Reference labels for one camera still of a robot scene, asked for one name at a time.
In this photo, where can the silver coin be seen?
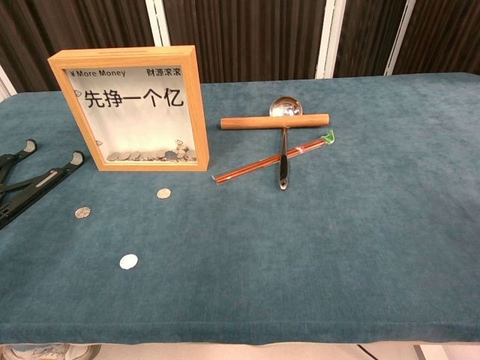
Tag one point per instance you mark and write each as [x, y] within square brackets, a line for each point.
[82, 213]
[128, 261]
[164, 193]

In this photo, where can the wrapped red chopsticks pair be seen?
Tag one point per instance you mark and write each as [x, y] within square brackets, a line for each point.
[255, 167]

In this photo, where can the wooden rolling pin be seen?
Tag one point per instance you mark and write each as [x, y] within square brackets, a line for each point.
[262, 122]

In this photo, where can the stainless steel ladle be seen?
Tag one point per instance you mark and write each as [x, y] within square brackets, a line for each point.
[285, 107]

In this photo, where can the blue tablecloth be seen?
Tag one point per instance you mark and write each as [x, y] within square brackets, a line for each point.
[300, 243]

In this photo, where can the black folding laptop stand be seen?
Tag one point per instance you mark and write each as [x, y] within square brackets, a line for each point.
[37, 183]

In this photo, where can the white sneaker under table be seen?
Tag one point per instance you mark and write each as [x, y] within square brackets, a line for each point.
[45, 352]

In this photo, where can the wooden coin box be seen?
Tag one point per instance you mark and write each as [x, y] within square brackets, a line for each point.
[127, 123]

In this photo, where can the white partition post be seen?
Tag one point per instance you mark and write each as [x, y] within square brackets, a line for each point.
[330, 37]
[157, 22]
[399, 37]
[5, 84]

